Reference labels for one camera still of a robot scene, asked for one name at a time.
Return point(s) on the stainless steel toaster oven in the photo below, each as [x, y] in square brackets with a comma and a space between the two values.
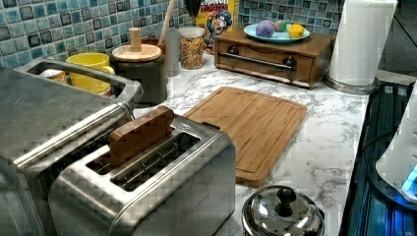
[46, 126]

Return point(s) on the bamboo cutting board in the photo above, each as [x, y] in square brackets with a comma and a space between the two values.
[259, 125]

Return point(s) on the wooden toy bread slice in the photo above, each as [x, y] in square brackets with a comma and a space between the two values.
[130, 139]

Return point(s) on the glass jar of cereal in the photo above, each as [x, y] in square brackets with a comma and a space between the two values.
[191, 47]

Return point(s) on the dark canister with wooden lid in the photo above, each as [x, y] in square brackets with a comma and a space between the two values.
[144, 64]

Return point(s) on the wooden spoon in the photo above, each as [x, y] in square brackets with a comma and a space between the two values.
[167, 18]

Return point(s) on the light blue plate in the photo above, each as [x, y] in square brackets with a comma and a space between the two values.
[277, 37]

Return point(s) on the yellow cereal box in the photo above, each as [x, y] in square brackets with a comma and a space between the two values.
[216, 17]

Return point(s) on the purple plush eggplant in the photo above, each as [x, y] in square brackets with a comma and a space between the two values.
[265, 29]

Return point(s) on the wooden drawer box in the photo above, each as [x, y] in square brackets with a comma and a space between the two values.
[300, 63]

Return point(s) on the plush strawberry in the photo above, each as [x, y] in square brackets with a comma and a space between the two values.
[280, 26]

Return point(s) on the yellow plush lemon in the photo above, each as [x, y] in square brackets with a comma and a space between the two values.
[296, 31]

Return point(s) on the yellow ceramic mug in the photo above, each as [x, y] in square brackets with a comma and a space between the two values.
[97, 62]

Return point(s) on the small white lidded jar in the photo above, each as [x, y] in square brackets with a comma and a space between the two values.
[55, 75]

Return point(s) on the white paper towel roll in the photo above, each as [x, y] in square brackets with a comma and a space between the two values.
[359, 45]

